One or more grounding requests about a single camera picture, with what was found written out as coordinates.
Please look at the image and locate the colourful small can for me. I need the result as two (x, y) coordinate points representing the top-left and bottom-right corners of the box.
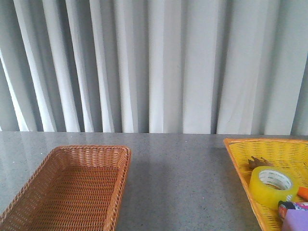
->
(278, 201), (308, 220)

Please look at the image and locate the grey pleated curtain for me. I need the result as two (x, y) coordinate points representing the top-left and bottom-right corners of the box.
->
(0, 0), (308, 135)

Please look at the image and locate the yellow wicker basket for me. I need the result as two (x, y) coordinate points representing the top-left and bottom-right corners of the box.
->
(224, 138), (308, 231)

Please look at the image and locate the yellow packing tape roll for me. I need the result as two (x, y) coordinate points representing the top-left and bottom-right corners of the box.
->
(248, 166), (299, 210)

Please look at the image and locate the purple box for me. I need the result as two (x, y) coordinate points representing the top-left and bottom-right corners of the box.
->
(282, 209), (308, 231)

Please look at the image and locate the brown wicker basket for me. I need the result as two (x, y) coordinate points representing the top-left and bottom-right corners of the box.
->
(0, 145), (131, 231)

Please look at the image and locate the orange carrot toy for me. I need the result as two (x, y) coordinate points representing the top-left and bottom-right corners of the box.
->
(297, 187), (308, 200)

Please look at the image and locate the brown dried pod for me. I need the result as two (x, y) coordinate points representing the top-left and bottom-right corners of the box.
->
(248, 156), (274, 169)

